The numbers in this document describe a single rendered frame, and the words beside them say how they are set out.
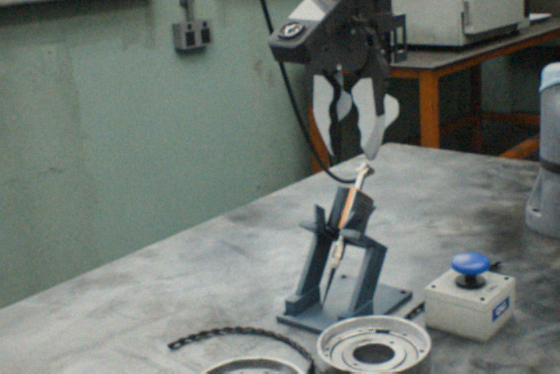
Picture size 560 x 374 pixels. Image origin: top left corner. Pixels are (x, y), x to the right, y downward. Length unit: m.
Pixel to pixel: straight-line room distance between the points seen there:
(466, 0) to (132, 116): 1.27
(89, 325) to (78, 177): 1.52
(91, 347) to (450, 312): 0.38
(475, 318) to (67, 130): 1.75
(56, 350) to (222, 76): 1.99
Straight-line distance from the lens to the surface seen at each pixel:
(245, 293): 0.91
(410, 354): 0.71
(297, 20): 0.74
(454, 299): 0.78
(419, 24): 2.90
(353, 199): 0.80
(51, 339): 0.87
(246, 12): 2.82
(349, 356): 0.71
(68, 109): 2.34
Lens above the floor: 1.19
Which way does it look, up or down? 16 degrees down
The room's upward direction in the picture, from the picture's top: 4 degrees counter-clockwise
